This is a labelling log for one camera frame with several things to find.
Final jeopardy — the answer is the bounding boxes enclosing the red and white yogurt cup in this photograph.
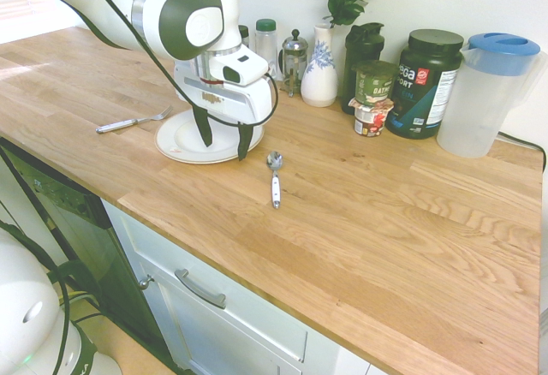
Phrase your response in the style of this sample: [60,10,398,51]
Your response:
[347,97,395,139]

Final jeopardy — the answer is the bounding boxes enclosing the black power cable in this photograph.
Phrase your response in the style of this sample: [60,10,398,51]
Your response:
[496,131,548,158]

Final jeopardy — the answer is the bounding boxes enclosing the clear pitcher with blue lid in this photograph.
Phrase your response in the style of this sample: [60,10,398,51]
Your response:
[436,32,543,158]

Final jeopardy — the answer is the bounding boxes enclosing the white-handled metal spoon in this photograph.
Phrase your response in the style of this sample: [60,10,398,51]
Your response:
[265,150,284,210]

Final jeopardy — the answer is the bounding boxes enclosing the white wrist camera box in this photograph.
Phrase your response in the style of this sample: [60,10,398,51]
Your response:
[208,45,270,88]

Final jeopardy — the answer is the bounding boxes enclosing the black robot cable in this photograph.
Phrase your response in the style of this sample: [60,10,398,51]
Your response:
[79,0,280,128]

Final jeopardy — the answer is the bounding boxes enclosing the black dishwasher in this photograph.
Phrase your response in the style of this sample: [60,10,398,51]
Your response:
[0,137,172,353]

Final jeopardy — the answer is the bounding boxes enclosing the white drawer with handle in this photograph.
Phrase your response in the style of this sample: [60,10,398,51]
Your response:
[100,197,373,375]

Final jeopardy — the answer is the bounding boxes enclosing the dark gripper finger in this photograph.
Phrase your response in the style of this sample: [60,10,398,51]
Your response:
[191,104,214,149]
[236,122,254,163]

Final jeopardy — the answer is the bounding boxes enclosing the black protein powder tub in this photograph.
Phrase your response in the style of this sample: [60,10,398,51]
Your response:
[384,28,466,140]

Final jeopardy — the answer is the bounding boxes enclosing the silver drawer handle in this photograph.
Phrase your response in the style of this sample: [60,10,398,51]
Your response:
[174,268,227,310]

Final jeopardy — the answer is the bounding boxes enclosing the clear bottle with green lid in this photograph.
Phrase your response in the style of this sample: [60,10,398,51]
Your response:
[254,18,279,79]

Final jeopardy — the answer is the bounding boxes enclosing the glass french press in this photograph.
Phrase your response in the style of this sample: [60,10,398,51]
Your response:
[280,28,308,98]

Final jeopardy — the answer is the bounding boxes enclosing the white-handled metal fork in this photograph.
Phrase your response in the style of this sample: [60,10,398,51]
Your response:
[95,105,175,135]

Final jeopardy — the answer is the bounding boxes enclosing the white vase with blue flowers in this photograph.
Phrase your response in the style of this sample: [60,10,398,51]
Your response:
[300,22,339,108]

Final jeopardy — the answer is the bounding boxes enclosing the green oatmeal cup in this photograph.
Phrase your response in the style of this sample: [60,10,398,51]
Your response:
[351,59,399,107]

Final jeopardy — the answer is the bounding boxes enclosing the white plate with gold rim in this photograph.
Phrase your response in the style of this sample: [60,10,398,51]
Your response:
[154,109,265,165]

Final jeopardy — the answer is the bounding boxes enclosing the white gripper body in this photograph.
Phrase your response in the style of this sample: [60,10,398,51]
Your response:
[173,60,276,127]

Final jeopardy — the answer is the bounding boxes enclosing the dark shaker bottle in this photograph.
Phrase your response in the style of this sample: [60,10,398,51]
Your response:
[341,22,385,115]

